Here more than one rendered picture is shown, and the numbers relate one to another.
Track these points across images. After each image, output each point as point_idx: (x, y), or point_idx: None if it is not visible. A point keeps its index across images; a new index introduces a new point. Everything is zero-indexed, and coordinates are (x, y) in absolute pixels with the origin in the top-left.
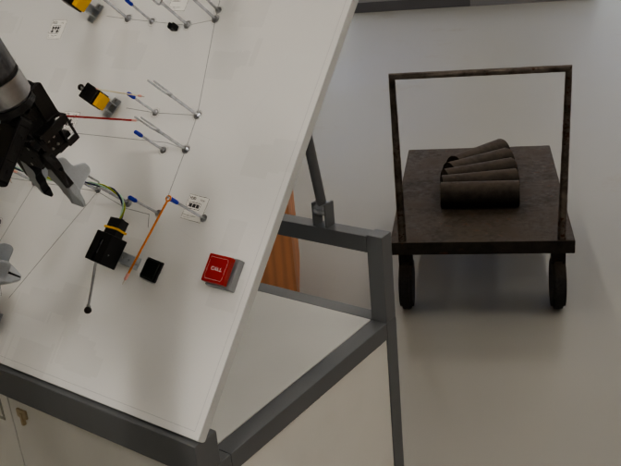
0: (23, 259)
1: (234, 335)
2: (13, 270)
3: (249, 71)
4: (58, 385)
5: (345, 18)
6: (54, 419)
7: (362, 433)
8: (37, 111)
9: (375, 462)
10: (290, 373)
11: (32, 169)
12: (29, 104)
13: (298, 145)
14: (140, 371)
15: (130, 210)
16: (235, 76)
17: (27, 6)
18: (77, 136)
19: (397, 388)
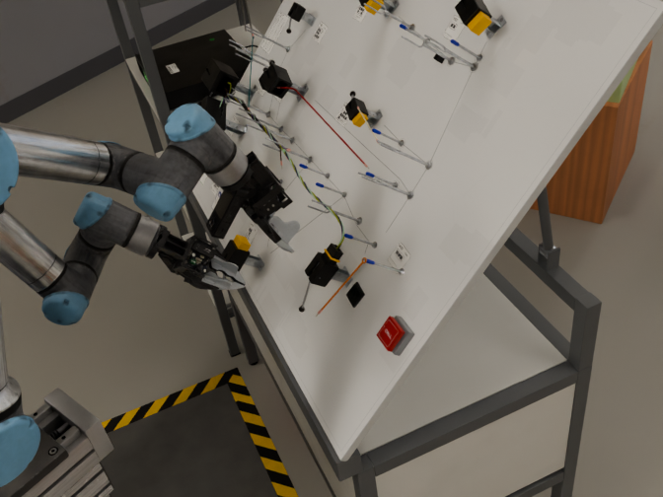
0: None
1: (388, 392)
2: (240, 278)
3: (479, 142)
4: (278, 347)
5: (576, 129)
6: None
7: (529, 447)
8: (256, 180)
9: (541, 464)
10: (464, 396)
11: None
12: (243, 182)
13: (489, 248)
14: (325, 375)
15: (358, 229)
16: (468, 141)
17: None
18: (290, 200)
19: (581, 416)
